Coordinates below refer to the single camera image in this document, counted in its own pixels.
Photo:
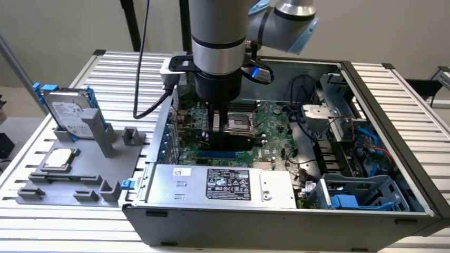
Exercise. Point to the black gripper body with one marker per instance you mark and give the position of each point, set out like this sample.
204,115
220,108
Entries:
218,87

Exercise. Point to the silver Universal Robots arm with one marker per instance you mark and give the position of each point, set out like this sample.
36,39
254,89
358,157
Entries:
218,26

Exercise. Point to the metal CPU socket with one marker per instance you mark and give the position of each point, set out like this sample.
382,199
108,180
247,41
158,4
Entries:
241,122

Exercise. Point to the black finned heatsink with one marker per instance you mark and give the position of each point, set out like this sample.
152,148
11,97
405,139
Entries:
242,106

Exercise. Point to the blue expansion slot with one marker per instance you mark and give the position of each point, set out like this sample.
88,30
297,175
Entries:
222,154

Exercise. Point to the green motherboard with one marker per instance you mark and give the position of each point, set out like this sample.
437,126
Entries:
274,137

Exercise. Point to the silver power supply unit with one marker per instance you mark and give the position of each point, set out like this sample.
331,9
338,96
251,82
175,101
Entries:
218,184

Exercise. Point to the silver metal drive cage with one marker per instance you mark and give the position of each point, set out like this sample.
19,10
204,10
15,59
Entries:
334,110

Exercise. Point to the black stand pole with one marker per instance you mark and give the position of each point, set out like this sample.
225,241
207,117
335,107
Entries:
131,23

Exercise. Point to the blue case latch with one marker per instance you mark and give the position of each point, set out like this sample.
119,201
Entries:
128,184

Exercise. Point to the grey parts rack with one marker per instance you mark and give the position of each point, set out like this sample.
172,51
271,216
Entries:
87,168

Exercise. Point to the hard disk in blue carrier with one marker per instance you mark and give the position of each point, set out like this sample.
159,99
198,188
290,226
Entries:
68,113

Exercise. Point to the black open PC case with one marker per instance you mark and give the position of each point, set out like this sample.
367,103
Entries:
281,226

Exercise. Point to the silver CPU chip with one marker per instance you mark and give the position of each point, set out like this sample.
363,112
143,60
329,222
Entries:
62,159

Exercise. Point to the grey plastic disk bay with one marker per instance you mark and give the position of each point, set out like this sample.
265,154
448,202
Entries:
362,192

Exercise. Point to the black device on floor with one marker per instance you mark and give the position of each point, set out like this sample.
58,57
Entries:
6,145

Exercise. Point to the aluminium profile with black box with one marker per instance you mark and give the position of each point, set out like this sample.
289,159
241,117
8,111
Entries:
426,87

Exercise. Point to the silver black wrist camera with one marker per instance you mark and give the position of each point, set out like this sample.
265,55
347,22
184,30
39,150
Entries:
178,66

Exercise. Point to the aluminium frame post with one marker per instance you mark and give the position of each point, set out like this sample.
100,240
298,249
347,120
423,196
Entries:
14,60

